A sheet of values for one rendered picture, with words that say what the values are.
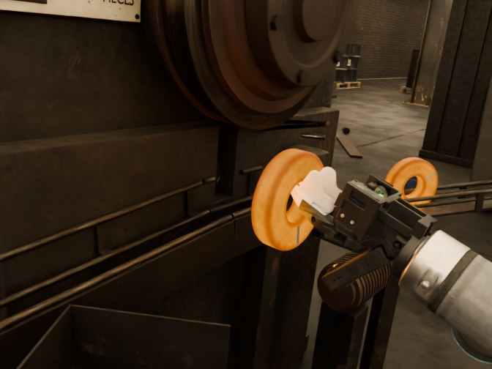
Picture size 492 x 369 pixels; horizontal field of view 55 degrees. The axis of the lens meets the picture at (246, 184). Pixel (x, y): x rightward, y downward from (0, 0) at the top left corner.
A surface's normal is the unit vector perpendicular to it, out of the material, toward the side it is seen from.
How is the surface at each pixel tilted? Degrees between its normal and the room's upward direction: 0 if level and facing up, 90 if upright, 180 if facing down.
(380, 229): 90
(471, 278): 48
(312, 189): 89
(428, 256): 56
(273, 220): 89
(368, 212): 90
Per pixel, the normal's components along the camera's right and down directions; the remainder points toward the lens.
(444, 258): -0.17, -0.54
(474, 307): -0.58, 0.00
